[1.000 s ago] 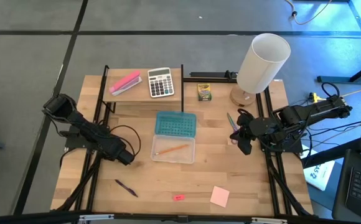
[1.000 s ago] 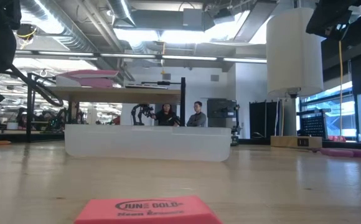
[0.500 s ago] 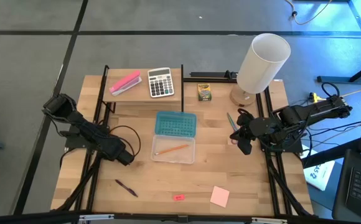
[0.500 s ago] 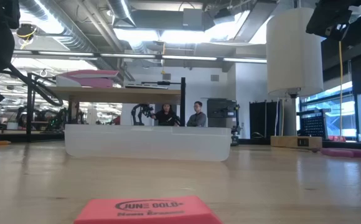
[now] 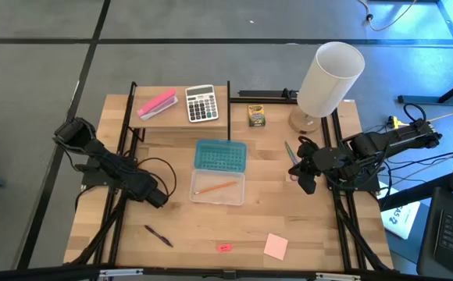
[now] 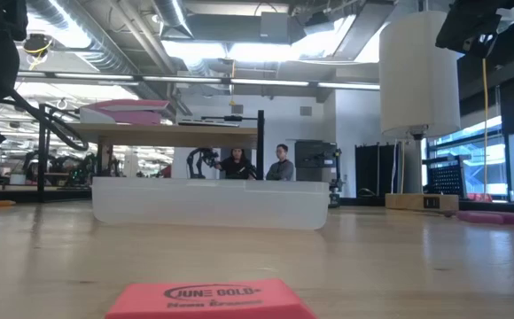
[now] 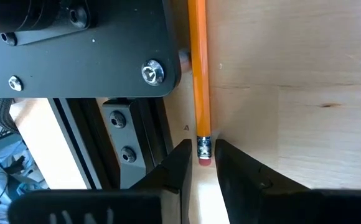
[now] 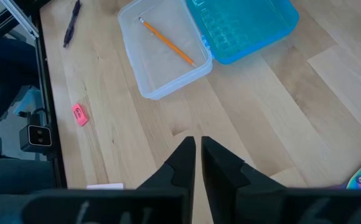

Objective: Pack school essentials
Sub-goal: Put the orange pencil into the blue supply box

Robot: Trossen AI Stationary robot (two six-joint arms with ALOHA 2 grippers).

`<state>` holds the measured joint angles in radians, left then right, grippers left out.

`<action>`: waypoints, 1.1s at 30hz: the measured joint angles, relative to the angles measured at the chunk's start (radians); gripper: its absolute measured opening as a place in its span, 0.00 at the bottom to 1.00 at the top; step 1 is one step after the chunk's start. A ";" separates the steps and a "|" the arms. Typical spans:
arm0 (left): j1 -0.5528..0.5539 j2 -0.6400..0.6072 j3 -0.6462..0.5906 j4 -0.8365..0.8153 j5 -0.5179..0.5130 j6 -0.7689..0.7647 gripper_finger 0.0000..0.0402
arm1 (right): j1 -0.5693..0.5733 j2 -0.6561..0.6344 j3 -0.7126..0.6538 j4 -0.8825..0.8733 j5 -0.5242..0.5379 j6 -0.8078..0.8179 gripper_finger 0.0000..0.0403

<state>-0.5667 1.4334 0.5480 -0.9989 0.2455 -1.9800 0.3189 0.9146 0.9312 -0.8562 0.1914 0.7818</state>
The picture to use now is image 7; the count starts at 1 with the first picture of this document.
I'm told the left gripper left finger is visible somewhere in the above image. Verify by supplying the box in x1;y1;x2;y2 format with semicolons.
7;139;194;224

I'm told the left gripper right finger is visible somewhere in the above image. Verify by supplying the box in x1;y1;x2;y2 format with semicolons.
214;139;361;224

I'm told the orange pencil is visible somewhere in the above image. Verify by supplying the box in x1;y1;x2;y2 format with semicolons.
187;0;213;167

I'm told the grey metal corner bracket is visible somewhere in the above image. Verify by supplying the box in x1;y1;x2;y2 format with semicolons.
101;99;147;189

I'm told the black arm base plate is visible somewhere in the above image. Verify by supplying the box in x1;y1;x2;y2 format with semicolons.
0;0;182;99

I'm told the braided black cable sleeve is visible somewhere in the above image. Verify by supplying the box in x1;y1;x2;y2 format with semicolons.
0;98;20;135

